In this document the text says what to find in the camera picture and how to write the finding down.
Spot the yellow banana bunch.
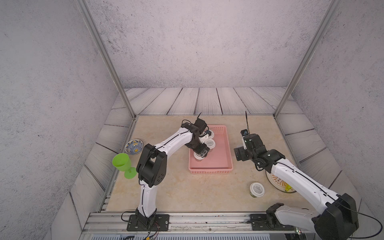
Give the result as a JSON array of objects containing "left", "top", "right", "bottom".
[{"left": 285, "top": 184, "right": 295, "bottom": 193}]

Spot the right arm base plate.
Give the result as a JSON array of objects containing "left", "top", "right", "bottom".
[{"left": 250, "top": 214, "right": 295, "bottom": 231}]

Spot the aluminium frame post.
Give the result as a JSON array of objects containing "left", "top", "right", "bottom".
[
  {"left": 273, "top": 0, "right": 342, "bottom": 120},
  {"left": 76, "top": 0, "right": 136, "bottom": 119}
]

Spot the yogurt cup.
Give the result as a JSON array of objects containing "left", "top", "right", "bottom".
[
  {"left": 207, "top": 130, "right": 215, "bottom": 139},
  {"left": 250, "top": 182, "right": 265, "bottom": 198},
  {"left": 205, "top": 139, "right": 216, "bottom": 152},
  {"left": 194, "top": 153, "right": 204, "bottom": 161}
]

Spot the aluminium front rail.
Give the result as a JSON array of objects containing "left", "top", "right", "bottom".
[{"left": 80, "top": 212, "right": 320, "bottom": 240}]

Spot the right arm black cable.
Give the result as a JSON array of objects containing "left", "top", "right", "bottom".
[{"left": 245, "top": 110, "right": 384, "bottom": 240}]

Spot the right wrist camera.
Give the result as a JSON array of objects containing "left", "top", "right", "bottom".
[{"left": 239, "top": 129, "right": 250, "bottom": 150}]

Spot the orange patterned plate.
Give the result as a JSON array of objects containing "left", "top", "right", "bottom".
[{"left": 265, "top": 172, "right": 297, "bottom": 194}]

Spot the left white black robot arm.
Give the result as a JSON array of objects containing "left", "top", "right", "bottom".
[{"left": 135, "top": 118, "right": 210, "bottom": 228}]

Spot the left aluminium frame post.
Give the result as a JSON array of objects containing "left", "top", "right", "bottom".
[{"left": 76, "top": 0, "right": 136, "bottom": 119}]

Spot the blue yellow patterned bowl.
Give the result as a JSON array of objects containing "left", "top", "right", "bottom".
[{"left": 124, "top": 139, "right": 144, "bottom": 155}]

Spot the green plastic cup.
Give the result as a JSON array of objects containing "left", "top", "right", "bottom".
[{"left": 112, "top": 153, "right": 137, "bottom": 179}]

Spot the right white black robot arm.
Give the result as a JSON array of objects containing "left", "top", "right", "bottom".
[{"left": 234, "top": 130, "right": 359, "bottom": 240}]

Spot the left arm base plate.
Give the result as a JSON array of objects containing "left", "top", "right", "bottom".
[{"left": 127, "top": 214, "right": 170, "bottom": 232}]

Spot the pink perforated plastic basket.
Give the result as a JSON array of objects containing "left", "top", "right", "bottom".
[{"left": 189, "top": 125, "right": 233, "bottom": 174}]

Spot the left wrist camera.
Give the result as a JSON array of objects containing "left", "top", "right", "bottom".
[{"left": 199, "top": 131, "right": 208, "bottom": 144}]

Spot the right aluminium frame post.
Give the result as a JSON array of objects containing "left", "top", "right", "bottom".
[{"left": 273, "top": 0, "right": 342, "bottom": 120}]

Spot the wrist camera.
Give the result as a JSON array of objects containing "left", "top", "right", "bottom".
[
  {"left": 199, "top": 131, "right": 208, "bottom": 144},
  {"left": 239, "top": 129, "right": 250, "bottom": 150}
]

